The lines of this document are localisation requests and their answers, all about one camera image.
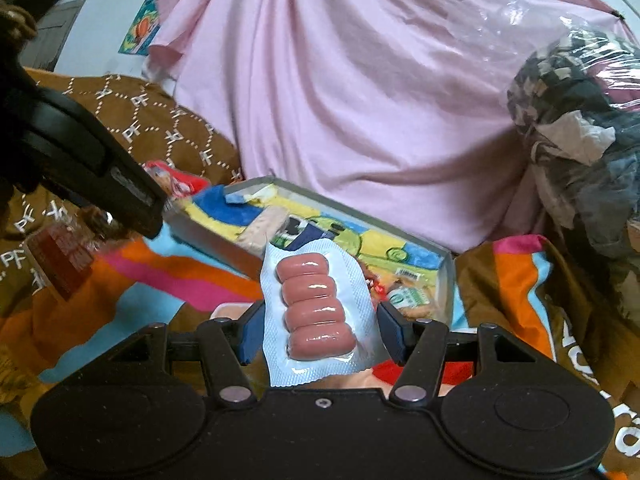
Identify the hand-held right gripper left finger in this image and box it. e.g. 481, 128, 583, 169
102, 300, 266, 408

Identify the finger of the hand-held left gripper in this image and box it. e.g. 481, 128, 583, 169
97, 152, 166, 240

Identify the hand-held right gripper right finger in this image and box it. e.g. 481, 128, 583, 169
375, 301, 543, 408

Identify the clear green-label cake packet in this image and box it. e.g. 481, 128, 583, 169
387, 285, 441, 321

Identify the yellow snack packet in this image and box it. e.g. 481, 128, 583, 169
360, 252, 443, 291

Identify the white sausage packet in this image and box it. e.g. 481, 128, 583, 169
260, 240, 373, 388

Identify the shallow grey box printed lining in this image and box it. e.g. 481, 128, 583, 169
162, 175, 456, 331

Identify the red bread packet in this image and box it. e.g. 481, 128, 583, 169
25, 207, 133, 303

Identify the white cracker packet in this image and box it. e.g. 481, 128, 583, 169
237, 207, 291, 256

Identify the red cartoon snack packet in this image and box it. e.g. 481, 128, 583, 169
142, 160, 211, 198

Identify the brown patterned blanket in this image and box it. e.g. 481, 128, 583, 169
0, 67, 243, 411

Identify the grey door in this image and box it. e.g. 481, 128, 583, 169
22, 0, 86, 73

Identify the colourful cartoon printed blanket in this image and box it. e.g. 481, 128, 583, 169
0, 230, 640, 480

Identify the pink cloth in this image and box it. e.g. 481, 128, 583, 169
142, 0, 640, 256

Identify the clear plastic bag of clothes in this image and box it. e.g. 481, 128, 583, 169
505, 25, 640, 321

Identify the wall poster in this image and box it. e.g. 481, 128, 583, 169
117, 0, 186, 56

